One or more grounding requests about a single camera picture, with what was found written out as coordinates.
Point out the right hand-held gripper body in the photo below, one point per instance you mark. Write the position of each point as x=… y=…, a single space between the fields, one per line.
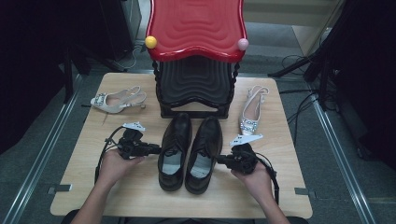
x=246 y=158

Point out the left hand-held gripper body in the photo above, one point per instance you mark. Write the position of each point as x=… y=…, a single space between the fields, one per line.
x=132 y=144

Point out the black leather shoe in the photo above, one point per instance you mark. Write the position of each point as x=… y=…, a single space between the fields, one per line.
x=211 y=133
x=182 y=130

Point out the white heeled shoe with buckle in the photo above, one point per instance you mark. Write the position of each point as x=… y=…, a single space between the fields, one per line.
x=112 y=107
x=252 y=109

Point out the red and black shoe rack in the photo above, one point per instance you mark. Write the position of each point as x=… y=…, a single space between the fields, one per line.
x=196 y=25

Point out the person's right hand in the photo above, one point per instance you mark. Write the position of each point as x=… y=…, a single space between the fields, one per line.
x=260 y=183

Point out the person's left hand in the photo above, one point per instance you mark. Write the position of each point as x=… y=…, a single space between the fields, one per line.
x=113 y=168

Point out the black chair armrest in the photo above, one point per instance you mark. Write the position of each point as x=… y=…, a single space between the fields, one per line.
x=68 y=219
x=299 y=220

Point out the black metal stand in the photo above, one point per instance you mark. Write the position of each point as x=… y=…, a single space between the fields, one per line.
x=292 y=66
x=67 y=81

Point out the yellow ball knob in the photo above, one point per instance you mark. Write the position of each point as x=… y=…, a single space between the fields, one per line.
x=151 y=42

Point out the pink ball knob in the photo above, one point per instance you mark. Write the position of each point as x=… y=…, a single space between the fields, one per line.
x=243 y=44

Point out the black curtain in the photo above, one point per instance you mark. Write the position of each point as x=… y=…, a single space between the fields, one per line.
x=373 y=77
x=25 y=62

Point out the grey metal table bracket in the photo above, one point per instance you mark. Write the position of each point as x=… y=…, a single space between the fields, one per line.
x=60 y=188
x=303 y=191

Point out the metal floor rail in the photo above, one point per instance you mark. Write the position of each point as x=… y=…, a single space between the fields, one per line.
x=45 y=149
x=339 y=155

